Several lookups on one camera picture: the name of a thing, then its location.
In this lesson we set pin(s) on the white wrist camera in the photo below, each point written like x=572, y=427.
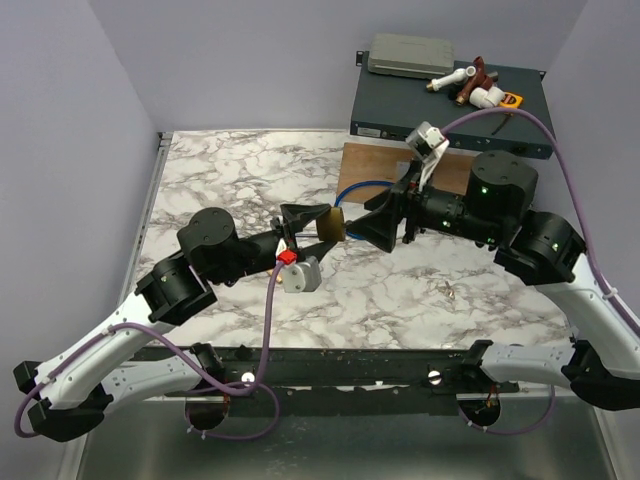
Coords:
x=429, y=145
x=299, y=273

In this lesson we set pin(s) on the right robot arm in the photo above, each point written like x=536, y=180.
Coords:
x=544, y=251

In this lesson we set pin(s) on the wooden board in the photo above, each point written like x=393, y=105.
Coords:
x=363, y=162

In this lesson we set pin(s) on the yellow tape measure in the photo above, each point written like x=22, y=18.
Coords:
x=511, y=100

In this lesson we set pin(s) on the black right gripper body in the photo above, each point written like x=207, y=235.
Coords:
x=417, y=207

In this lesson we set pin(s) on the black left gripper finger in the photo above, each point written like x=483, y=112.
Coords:
x=296, y=216
x=317, y=251

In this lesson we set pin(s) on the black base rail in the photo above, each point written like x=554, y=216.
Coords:
x=355, y=382

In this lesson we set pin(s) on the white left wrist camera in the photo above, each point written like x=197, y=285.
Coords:
x=299, y=273

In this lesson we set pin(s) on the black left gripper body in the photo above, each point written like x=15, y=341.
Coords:
x=276, y=223

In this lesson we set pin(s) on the blue rack network switch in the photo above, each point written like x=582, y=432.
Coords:
x=389, y=108

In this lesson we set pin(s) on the white pipe elbow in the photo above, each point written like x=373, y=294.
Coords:
x=482, y=98

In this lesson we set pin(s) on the white pipe with brass end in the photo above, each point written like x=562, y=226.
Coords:
x=458, y=77

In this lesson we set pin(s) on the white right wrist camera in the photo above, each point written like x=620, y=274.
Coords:
x=429, y=145

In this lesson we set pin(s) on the grey plastic case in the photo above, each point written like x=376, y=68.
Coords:
x=410, y=56

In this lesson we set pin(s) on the silver key with ring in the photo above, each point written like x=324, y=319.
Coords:
x=447, y=290

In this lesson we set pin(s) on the brown pipe fitting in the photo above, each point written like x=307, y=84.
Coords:
x=479, y=79

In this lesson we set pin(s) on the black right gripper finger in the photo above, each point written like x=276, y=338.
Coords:
x=394, y=197
x=378, y=227

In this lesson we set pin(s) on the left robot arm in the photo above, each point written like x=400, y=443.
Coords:
x=128, y=358

